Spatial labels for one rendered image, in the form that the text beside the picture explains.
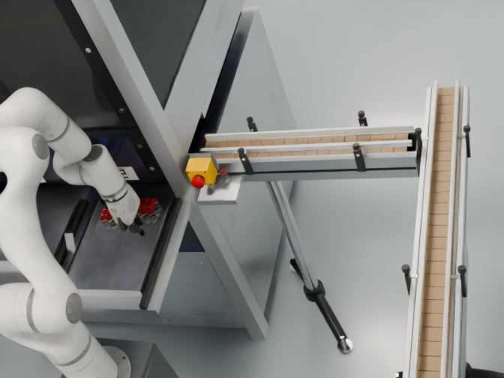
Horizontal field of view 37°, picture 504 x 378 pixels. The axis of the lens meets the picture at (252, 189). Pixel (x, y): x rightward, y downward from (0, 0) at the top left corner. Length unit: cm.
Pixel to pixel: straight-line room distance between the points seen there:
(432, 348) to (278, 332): 129
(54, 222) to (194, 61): 70
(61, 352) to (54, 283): 22
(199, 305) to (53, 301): 122
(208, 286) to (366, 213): 88
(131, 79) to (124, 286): 62
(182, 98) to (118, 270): 56
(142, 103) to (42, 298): 63
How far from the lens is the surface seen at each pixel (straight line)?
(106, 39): 199
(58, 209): 260
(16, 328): 188
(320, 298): 295
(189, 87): 238
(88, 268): 237
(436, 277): 197
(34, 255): 180
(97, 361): 203
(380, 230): 326
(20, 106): 183
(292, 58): 420
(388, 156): 224
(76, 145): 198
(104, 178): 212
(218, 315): 297
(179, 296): 291
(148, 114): 213
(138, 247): 234
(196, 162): 227
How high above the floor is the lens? 256
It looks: 46 degrees down
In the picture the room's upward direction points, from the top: 23 degrees counter-clockwise
